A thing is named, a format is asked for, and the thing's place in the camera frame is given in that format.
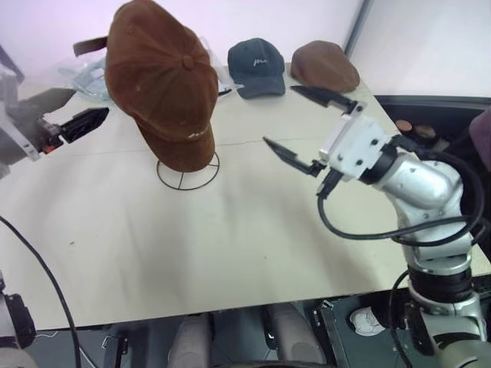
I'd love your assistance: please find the black wire hat stand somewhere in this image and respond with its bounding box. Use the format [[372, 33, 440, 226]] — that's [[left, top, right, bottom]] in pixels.
[[156, 151, 221, 192]]

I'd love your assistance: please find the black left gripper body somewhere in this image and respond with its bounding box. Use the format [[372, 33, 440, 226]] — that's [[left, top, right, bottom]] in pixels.
[[36, 114, 67, 155]]

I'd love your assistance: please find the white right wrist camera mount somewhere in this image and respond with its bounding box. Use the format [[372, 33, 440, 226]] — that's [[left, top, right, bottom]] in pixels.
[[318, 110, 394, 182]]

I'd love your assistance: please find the black storage bin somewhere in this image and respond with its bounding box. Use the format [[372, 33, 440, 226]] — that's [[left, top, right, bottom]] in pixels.
[[374, 94, 491, 277]]

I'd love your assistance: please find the thin black hanging cable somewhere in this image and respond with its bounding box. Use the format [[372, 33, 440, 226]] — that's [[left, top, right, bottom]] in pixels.
[[390, 269, 412, 368]]

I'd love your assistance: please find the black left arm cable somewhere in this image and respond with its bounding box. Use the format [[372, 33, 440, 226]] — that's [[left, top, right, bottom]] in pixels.
[[0, 215, 83, 368]]

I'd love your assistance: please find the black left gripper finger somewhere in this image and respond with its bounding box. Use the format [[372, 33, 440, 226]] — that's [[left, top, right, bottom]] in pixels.
[[17, 87, 76, 118], [59, 107, 110, 145]]

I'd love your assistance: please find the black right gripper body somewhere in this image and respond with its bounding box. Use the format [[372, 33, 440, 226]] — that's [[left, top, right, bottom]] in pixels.
[[309, 100, 365, 196]]

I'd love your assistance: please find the dark navy baseball cap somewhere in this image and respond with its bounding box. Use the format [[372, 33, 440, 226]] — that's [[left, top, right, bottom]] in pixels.
[[226, 37, 287, 100]]

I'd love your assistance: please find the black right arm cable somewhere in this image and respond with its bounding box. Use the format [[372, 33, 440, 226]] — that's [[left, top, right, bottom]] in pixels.
[[316, 136, 486, 246]]

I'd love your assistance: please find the brown corduroy baseball cap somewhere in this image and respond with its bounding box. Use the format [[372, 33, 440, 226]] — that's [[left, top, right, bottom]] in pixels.
[[73, 0, 220, 173]]

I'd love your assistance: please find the black box with white sticker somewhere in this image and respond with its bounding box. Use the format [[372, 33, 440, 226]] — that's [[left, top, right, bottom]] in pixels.
[[313, 295, 427, 368]]

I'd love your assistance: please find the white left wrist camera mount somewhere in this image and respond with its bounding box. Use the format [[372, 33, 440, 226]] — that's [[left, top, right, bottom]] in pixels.
[[0, 109, 41, 163]]

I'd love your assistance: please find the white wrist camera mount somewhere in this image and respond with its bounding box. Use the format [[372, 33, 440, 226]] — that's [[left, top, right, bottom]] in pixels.
[[318, 110, 394, 182], [0, 109, 41, 163]]

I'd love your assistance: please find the black table bracket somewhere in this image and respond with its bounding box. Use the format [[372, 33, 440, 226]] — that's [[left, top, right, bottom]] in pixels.
[[102, 332, 130, 368]]

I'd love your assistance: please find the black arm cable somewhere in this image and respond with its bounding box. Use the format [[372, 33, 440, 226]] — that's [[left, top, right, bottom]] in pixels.
[[316, 136, 486, 246], [0, 215, 83, 368]]

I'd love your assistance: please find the maroon cap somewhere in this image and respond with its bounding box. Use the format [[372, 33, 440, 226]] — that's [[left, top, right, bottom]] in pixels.
[[469, 107, 491, 174]]

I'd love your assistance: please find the clear plastic bag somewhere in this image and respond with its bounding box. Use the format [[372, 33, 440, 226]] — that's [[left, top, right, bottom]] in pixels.
[[198, 36, 236, 99], [57, 56, 113, 103]]

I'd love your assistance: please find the brown flat cap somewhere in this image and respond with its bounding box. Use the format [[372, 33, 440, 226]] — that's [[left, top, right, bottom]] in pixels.
[[289, 40, 361, 94]]

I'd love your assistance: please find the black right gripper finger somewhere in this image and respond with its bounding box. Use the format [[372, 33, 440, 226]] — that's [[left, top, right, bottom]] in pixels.
[[262, 136, 326, 179], [290, 85, 358, 116]]

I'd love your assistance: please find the grey upright post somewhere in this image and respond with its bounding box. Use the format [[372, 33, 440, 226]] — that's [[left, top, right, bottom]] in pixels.
[[342, 0, 375, 55]]

